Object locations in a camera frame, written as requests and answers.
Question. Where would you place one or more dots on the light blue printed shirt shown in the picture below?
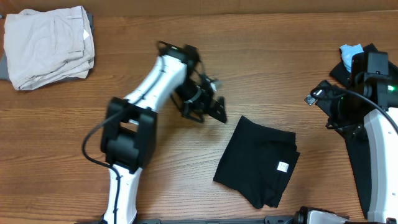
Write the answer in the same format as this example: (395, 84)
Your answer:
(347, 53)

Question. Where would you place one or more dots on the folded beige trousers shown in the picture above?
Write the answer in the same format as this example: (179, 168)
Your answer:
(46, 47)

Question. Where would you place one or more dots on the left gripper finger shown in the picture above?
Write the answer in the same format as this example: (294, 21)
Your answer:
(194, 116)
(217, 110)

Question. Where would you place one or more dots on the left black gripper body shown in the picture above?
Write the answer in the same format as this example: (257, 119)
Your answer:
(195, 99)

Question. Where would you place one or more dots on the black t-shirt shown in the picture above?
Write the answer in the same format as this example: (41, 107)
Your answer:
(258, 162)

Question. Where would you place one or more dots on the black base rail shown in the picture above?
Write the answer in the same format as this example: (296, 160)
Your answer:
(284, 219)

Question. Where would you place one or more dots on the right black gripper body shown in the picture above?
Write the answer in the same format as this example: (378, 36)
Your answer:
(342, 73)

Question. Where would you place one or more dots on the grey folded cloth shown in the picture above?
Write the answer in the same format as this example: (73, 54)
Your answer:
(4, 69)

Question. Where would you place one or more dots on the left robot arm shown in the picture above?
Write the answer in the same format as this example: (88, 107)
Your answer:
(129, 135)

